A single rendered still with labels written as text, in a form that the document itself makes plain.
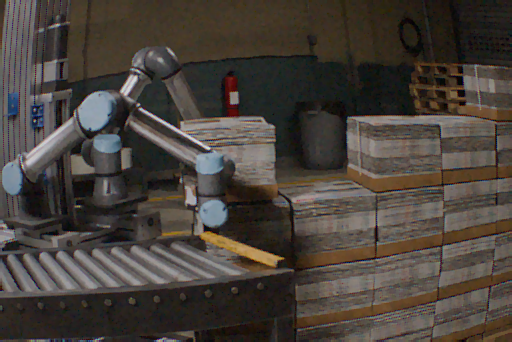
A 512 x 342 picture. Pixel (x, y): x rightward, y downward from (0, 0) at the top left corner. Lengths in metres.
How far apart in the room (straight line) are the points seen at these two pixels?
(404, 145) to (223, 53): 7.21
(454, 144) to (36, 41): 1.65
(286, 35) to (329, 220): 7.63
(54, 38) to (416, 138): 1.39
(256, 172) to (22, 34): 1.10
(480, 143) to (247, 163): 0.91
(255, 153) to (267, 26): 7.54
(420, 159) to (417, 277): 0.43
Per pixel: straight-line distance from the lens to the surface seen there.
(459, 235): 3.01
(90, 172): 8.74
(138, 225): 2.97
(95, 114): 2.41
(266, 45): 10.22
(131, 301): 1.84
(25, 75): 2.96
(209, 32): 9.91
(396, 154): 2.86
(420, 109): 9.59
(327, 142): 9.86
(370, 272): 2.90
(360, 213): 2.85
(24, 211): 2.72
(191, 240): 2.42
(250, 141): 2.73
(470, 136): 2.98
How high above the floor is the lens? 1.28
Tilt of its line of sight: 7 degrees down
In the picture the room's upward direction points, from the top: 3 degrees counter-clockwise
